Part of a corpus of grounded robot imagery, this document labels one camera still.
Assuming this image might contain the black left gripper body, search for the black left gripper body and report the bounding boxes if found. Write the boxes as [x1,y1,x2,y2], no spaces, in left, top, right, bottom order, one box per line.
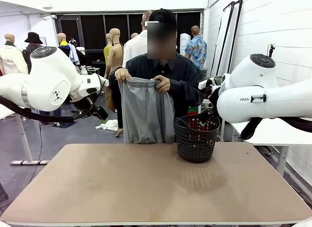
[72,97,97,111]

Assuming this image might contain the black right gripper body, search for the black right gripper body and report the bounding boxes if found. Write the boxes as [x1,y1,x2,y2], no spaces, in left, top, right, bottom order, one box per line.
[206,78,221,108]

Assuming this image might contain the grey training pants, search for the grey training pants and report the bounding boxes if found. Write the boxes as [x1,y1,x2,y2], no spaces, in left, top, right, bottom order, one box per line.
[118,77,176,144]

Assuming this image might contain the person's right forearm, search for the person's right forearm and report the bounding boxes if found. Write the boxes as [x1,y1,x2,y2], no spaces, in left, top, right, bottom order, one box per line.
[108,68,122,93]

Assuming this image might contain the person's left forearm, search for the person's left forearm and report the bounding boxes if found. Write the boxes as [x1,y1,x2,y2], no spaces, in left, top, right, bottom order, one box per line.
[168,79,205,105]

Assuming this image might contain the person's right hand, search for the person's right hand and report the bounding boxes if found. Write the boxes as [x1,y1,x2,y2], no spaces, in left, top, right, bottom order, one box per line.
[114,67,132,83]

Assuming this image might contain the person's left hand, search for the person's left hand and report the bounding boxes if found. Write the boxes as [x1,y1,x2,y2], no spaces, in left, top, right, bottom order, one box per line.
[150,75,171,93]

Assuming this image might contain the white cloth on floor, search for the white cloth on floor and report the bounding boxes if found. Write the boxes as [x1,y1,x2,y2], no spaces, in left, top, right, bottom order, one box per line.
[95,119,119,132]

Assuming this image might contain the red garment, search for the red garment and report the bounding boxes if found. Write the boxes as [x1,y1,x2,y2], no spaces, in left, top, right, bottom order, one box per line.
[189,119,210,131]

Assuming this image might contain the black perforated laundry basket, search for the black perforated laundry basket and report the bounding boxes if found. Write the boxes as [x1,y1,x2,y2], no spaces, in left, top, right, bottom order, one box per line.
[174,113,221,164]

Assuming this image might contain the person in dark shirt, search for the person in dark shirt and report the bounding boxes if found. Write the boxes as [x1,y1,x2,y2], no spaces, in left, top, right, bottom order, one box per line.
[108,8,207,144]

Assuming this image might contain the man in floral shirt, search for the man in floral shirt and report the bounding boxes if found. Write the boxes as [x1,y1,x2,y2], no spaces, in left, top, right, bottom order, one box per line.
[184,25,208,69]

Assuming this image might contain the light blue hanging shirt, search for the light blue hanging shirt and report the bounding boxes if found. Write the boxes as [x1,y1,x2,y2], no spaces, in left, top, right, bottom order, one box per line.
[68,43,80,65]

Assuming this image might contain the black framed reflector panel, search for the black framed reflector panel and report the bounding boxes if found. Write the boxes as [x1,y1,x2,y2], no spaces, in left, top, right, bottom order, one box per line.
[211,1,236,77]
[228,0,243,74]

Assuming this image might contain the mannequin in yellow top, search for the mannequin in yellow top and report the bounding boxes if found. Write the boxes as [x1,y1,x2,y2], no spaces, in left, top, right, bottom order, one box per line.
[103,33,113,79]

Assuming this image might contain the bare mannequin with black trousers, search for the bare mannequin with black trousers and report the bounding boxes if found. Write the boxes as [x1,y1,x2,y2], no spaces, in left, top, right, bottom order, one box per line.
[104,28,125,137]

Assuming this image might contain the white cylinder appliance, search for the white cylinder appliance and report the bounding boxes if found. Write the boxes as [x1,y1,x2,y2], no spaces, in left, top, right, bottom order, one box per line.
[179,33,191,57]

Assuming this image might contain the mannequin with yellow scarf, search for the mannequin with yellow scarf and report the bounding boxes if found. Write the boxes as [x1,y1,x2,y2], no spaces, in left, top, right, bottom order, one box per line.
[56,33,86,66]

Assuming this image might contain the white side table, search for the white side table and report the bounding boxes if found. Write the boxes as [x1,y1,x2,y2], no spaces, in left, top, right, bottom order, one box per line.
[220,118,312,177]

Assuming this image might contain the white table leg stand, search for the white table leg stand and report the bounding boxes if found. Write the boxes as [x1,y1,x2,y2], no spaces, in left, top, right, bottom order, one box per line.
[11,113,51,165]

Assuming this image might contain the mannequin in white shirt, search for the mannequin in white shirt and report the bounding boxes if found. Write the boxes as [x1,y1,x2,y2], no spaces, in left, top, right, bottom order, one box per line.
[122,10,153,69]

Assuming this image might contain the mannequin in black coat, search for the mannequin in black coat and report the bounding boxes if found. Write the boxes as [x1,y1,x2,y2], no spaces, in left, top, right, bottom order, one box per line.
[22,42,43,74]

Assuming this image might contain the black bucket hat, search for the black bucket hat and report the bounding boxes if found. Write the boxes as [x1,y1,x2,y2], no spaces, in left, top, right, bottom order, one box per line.
[24,32,44,44]

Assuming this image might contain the mannequin in cream jacket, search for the mannequin in cream jacket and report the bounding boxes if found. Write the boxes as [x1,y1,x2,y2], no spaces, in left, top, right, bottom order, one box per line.
[0,33,29,75]

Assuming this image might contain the black metal stand leg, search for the black metal stand leg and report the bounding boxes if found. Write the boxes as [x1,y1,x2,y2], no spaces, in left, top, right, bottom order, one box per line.
[0,182,9,201]

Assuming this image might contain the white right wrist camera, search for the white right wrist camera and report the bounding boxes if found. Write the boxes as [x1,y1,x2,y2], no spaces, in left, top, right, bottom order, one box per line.
[198,76,223,90]

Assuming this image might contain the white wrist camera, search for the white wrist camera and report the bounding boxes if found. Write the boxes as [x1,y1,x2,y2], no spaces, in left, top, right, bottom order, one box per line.
[97,74,110,87]
[198,76,223,90]

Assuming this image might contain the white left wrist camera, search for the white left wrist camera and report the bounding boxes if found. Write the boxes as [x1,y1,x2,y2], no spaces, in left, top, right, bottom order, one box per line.
[97,74,110,87]

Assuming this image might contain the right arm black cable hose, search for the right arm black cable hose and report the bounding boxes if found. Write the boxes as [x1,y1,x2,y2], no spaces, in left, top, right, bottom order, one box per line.
[240,116,312,140]

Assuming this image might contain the thin black floor cable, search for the thin black floor cable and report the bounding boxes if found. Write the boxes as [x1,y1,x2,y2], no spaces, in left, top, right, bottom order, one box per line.
[28,124,43,184]

